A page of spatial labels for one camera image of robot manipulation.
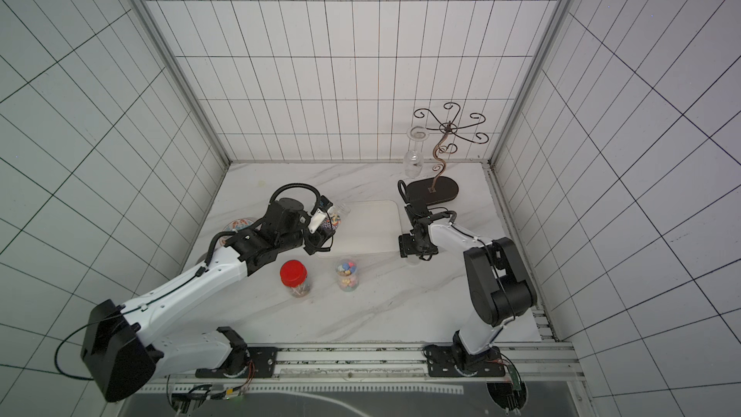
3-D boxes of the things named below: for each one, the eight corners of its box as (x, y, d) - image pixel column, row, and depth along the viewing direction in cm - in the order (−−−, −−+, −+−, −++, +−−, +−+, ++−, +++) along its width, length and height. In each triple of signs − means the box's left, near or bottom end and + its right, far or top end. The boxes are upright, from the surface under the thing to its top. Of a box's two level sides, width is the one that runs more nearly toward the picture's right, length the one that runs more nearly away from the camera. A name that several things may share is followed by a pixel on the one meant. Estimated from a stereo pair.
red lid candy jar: (288, 297, 85) (277, 282, 76) (292, 277, 90) (282, 260, 80) (309, 297, 85) (302, 282, 76) (312, 277, 90) (305, 260, 80)
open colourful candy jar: (338, 291, 87) (335, 281, 80) (339, 270, 91) (337, 258, 84) (358, 292, 87) (356, 281, 80) (358, 270, 91) (357, 258, 84)
